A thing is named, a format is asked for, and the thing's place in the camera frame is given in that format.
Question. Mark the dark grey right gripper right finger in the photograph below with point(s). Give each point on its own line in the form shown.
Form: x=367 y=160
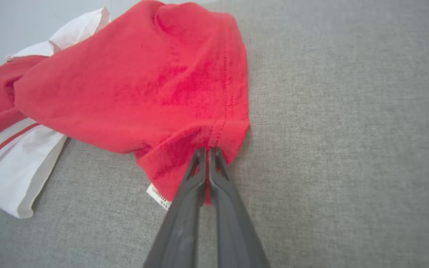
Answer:
x=233 y=230

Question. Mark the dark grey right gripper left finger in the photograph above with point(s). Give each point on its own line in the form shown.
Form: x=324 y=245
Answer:
x=181 y=223

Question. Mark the red jersey with number 23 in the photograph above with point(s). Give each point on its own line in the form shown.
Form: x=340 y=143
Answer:
x=125 y=82

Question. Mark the grey fabric sofa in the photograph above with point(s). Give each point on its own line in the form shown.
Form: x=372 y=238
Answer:
x=348 y=149

